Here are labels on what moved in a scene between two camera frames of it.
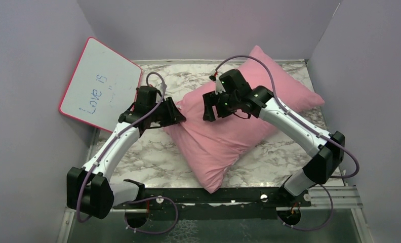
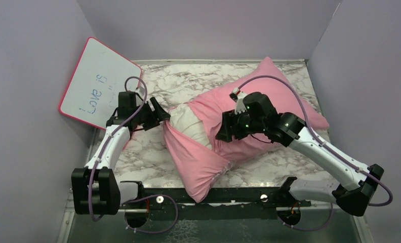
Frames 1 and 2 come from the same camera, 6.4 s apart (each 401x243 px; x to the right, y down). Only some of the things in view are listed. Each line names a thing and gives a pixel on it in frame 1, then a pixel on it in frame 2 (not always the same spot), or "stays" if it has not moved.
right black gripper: [211, 99] → [229, 119]
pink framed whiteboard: [103, 87] stays
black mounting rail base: [215, 203] stays
